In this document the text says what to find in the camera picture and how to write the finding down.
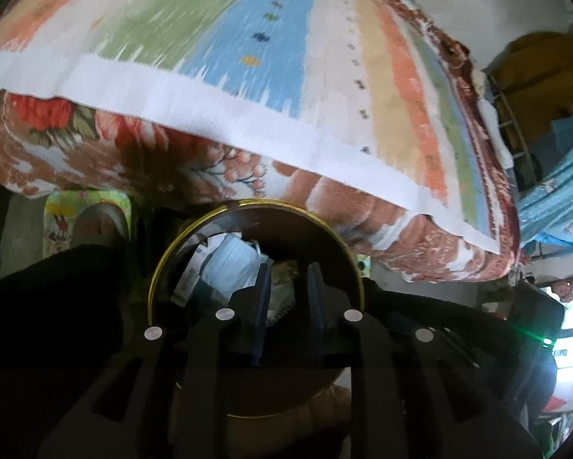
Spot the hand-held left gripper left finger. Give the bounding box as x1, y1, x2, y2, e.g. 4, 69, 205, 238
38, 262, 273, 459

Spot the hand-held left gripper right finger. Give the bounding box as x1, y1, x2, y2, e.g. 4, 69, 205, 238
307, 262, 545, 459

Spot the blue face mask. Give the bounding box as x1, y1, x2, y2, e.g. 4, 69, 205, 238
198, 235, 269, 293

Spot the green white carton box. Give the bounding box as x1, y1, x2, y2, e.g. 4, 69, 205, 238
171, 236, 211, 308

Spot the dark bin with gold rim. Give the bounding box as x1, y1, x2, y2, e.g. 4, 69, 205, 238
147, 199, 366, 419

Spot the blue printed hanging cloth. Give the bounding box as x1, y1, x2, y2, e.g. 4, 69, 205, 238
516, 134, 573, 249

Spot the brown floral blanket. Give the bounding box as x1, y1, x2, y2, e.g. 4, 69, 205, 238
0, 0, 524, 284

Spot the white cloth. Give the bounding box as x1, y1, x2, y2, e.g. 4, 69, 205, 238
478, 98, 515, 163

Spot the metal rack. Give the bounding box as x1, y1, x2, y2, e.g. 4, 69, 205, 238
482, 72, 532, 173

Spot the yellow hanging garment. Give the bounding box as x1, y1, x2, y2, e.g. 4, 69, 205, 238
487, 31, 573, 154

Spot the striped colourful mat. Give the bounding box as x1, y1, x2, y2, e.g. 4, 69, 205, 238
0, 0, 502, 255

